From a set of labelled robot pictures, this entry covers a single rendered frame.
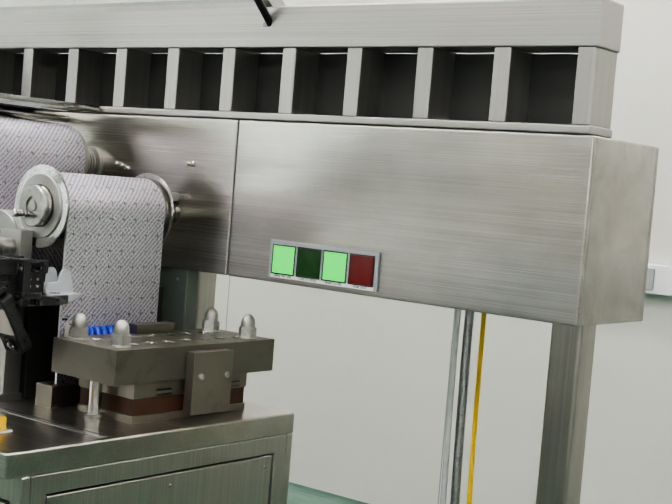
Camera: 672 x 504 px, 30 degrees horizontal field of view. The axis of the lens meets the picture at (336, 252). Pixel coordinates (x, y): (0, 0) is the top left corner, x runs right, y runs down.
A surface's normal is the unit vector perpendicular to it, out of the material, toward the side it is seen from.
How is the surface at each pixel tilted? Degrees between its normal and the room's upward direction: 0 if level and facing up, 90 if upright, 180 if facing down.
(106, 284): 90
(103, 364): 90
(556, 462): 90
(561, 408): 90
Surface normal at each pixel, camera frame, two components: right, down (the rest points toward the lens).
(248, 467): 0.79, 0.10
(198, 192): -0.62, -0.01
